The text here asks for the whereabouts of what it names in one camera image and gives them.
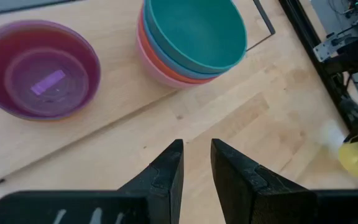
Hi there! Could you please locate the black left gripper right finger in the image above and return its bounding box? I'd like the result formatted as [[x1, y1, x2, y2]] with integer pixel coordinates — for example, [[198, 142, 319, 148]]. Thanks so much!
[[210, 138, 358, 224]]

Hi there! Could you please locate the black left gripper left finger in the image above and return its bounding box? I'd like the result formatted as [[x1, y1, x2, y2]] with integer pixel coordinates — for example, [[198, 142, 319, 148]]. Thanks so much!
[[0, 138, 185, 224]]

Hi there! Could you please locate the purple translucent plastic bowl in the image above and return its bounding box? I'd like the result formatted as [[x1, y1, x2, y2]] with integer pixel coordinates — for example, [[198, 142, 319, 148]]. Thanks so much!
[[0, 19, 101, 121]]

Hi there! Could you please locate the teal plastic bowl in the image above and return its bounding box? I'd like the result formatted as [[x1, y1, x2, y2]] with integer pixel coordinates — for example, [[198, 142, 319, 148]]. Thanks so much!
[[143, 0, 248, 75]]

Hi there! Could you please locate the wooden shelf board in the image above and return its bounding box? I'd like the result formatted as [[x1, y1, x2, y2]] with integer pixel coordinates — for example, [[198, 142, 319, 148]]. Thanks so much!
[[0, 0, 276, 189]]

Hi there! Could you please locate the pink plastic bowl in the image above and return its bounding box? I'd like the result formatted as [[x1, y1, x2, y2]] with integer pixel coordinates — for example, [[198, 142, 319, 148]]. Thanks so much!
[[135, 34, 198, 90]]

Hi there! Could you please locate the coral plastic bowl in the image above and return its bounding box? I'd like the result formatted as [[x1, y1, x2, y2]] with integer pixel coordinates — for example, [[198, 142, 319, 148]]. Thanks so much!
[[137, 14, 216, 85]]

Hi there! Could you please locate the blue plastic bowl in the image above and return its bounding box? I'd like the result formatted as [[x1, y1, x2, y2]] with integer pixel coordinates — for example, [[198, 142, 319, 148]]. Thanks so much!
[[140, 12, 223, 81]]

